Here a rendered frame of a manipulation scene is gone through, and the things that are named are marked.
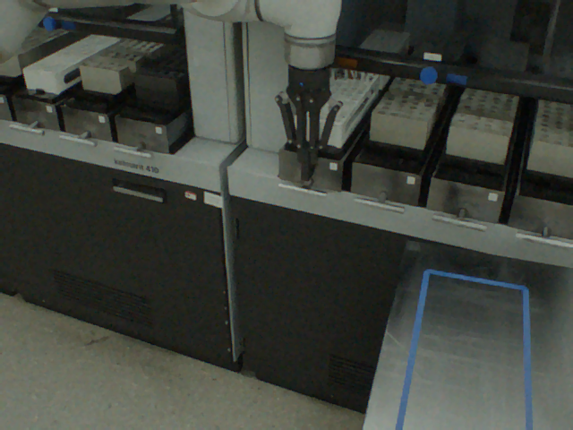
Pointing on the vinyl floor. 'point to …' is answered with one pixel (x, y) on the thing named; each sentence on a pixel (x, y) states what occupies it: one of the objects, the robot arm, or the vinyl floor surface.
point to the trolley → (474, 344)
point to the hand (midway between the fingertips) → (307, 162)
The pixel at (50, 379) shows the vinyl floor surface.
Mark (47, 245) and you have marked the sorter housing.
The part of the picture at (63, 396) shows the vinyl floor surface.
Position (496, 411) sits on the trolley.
